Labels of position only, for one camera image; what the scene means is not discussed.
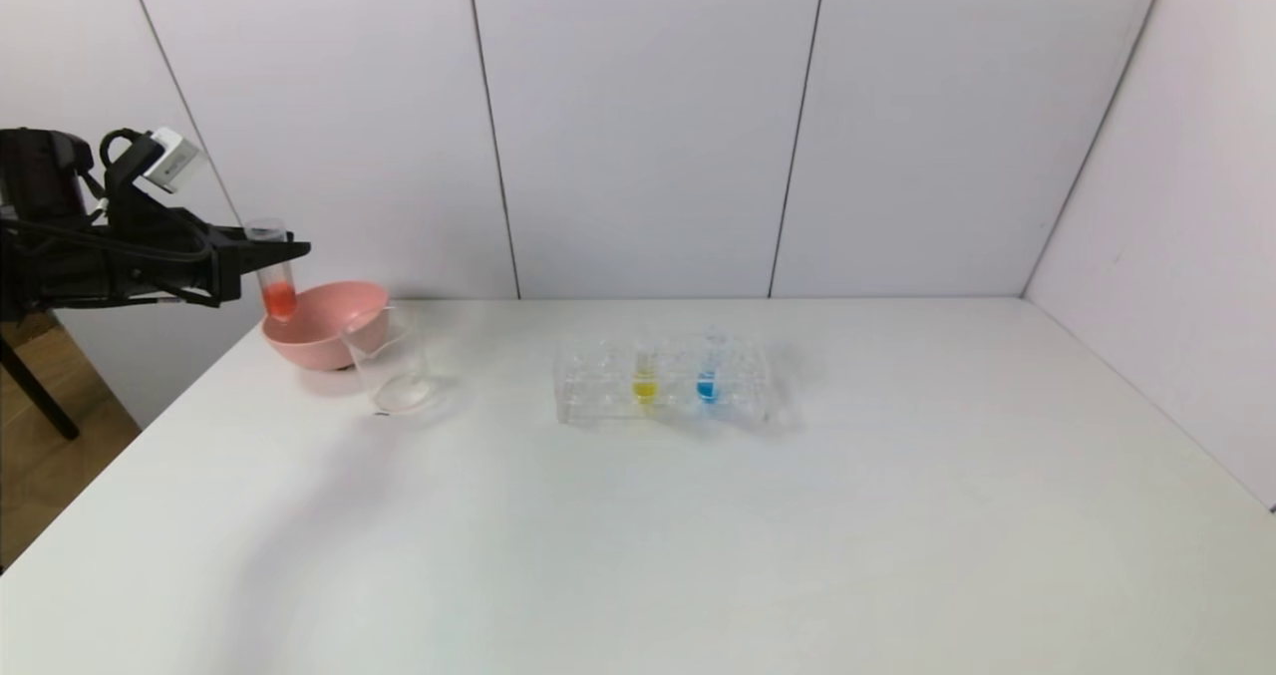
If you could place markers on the clear glass beaker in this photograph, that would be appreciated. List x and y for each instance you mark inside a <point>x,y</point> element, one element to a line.
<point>399,381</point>

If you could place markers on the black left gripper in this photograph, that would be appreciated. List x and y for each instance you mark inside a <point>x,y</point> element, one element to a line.
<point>229,264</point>

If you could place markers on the black metal stand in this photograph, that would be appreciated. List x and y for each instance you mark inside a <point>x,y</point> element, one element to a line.
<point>40,406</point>

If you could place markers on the test tube with yellow pigment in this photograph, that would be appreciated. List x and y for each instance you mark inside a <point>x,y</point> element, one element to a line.
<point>645,389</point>

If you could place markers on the pink plastic bowl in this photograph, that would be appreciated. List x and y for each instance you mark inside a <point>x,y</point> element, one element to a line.
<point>319,341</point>

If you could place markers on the test tube with red pigment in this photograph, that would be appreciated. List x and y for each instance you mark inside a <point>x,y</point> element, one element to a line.
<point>280,298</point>

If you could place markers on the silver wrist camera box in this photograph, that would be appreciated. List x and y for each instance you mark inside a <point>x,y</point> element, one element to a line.
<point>169,160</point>

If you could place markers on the clear acrylic test tube rack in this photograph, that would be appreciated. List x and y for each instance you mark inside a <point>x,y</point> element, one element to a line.
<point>748,406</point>

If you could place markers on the test tube with blue pigment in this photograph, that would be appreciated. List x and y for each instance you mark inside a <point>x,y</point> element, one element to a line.
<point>707,389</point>

